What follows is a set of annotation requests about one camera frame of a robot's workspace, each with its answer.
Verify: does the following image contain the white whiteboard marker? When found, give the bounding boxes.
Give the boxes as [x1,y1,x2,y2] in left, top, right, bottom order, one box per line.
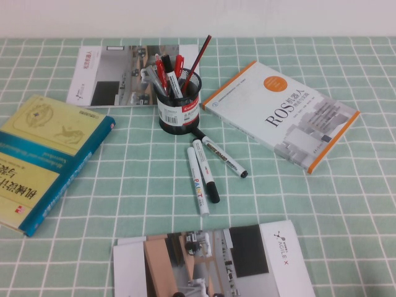
[191,128,249,179]

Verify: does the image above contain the red black striped pencil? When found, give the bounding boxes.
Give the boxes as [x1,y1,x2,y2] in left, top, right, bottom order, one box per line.
[180,34,213,93]

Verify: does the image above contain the white brochure with Chinese title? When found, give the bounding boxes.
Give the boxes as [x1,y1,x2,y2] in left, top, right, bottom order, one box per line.
[66,44,201,108]

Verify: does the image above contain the grey slim pen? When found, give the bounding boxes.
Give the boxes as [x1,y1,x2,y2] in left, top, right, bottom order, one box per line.
[145,64,168,94]

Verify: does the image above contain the white paint marker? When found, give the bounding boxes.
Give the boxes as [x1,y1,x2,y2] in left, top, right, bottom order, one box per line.
[186,147,210,217]

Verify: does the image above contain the white marker with black cap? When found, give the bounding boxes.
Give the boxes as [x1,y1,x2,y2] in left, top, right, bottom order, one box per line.
[192,138,221,204]

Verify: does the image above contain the white orange ROS book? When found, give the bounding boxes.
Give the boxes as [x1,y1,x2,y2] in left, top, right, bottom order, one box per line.
[201,60,361,176]

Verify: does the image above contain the black mesh pen holder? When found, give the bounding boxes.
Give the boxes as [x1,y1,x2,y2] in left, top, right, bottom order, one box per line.
[153,67,203,136]

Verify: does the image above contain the green checked tablecloth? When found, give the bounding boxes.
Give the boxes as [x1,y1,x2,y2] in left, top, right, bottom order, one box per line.
[0,37,396,297]

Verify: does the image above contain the black capped white marker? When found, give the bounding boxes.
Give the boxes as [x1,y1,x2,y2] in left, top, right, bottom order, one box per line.
[160,54,182,98]

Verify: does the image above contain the white Agilex logo brochure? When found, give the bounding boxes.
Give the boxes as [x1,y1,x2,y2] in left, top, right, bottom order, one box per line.
[111,220,316,297]

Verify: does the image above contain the red pen with white clip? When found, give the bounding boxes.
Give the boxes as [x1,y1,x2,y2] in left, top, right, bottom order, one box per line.
[154,54,170,95]

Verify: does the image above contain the yellow teal hardcover book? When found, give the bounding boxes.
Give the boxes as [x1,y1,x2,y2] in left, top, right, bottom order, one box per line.
[0,94,117,238]

